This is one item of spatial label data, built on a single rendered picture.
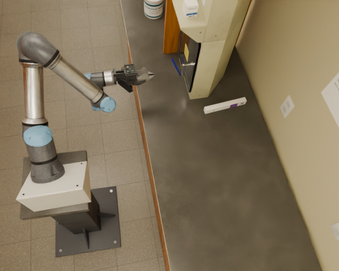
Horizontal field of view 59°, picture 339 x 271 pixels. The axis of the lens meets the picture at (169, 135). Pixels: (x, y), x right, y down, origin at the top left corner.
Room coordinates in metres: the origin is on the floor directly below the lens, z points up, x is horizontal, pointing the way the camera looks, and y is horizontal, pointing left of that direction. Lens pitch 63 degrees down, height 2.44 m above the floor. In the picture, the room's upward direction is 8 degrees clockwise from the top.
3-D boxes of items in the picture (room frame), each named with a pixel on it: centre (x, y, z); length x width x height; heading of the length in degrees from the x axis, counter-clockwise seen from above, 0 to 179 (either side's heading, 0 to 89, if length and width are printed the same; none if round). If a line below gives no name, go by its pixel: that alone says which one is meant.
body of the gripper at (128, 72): (0.96, 0.27, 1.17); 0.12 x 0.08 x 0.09; 109
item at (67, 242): (0.41, 0.54, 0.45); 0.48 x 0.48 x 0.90; 16
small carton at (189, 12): (1.09, -0.01, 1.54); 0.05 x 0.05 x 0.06; 23
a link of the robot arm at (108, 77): (0.93, 0.35, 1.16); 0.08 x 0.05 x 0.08; 19
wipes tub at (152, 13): (1.71, 0.23, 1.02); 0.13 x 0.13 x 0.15
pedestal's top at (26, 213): (0.41, 0.54, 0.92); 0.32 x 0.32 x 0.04; 16
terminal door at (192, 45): (1.17, -0.03, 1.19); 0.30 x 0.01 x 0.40; 18
